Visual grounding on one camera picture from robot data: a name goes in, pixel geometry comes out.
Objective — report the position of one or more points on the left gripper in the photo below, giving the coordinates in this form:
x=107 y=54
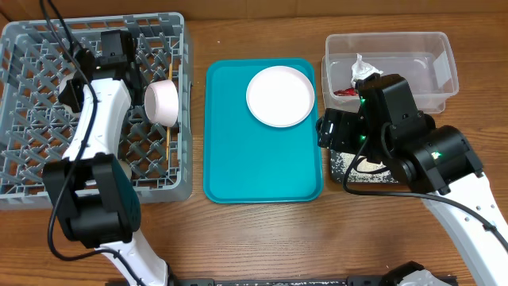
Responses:
x=75 y=86

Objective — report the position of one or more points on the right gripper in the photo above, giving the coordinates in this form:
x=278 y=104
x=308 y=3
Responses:
x=340 y=125

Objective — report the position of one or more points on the red snack wrapper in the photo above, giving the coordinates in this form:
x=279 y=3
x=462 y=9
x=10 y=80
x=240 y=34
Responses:
x=346 y=92

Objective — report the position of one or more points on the white rice grains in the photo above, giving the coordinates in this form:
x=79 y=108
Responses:
x=363 y=173

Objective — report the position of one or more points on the white tissue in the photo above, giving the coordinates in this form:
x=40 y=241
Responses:
x=361 y=70

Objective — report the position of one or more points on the large white round plate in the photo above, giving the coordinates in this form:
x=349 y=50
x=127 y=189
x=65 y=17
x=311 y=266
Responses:
x=280 y=96

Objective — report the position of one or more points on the small white bowl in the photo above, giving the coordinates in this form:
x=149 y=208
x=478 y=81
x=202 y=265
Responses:
x=161 y=103

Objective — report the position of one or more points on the white paper cup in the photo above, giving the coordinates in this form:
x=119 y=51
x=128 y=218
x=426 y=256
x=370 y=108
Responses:
x=126 y=169

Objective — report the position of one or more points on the wooden chopstick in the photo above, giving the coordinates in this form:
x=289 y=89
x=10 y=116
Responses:
x=168 y=133

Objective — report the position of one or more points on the light grey bowl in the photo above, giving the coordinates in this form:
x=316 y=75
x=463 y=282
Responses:
x=62 y=85

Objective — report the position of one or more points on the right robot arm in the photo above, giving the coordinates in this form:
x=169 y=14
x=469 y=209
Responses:
x=437 y=164

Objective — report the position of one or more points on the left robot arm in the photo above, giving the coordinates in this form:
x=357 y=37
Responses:
x=95 y=208

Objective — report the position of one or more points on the black plastic waste tray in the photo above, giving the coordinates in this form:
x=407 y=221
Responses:
x=343 y=133

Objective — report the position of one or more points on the grey plastic dishwasher rack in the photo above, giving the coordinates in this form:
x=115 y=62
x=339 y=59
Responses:
x=36 y=129

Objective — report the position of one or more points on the clear plastic waste bin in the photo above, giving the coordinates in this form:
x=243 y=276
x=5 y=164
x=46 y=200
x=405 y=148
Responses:
x=424 y=59

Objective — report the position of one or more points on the teal plastic serving tray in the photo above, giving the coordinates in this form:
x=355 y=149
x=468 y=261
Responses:
x=246 y=161

